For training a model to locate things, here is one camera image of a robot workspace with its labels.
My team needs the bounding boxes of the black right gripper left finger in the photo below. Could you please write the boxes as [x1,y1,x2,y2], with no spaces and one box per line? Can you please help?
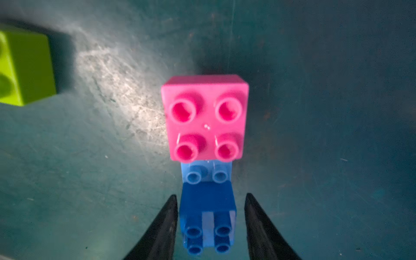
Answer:
[124,195,178,260]

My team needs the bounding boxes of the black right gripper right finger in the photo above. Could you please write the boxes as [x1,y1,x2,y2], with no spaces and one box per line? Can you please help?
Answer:
[244,193,301,260]

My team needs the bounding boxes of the dark blue lego brick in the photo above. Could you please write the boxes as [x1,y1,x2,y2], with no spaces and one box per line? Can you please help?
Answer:
[179,180,237,256]

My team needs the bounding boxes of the light blue long lego brick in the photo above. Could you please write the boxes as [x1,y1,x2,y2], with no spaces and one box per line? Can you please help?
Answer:
[180,160,237,252]

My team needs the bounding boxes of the pink lego brick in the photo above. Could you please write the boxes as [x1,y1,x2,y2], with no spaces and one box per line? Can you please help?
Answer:
[161,75,249,163]

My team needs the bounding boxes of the lime green lego brick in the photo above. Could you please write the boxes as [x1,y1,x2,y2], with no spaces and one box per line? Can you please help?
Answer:
[1,25,57,107]

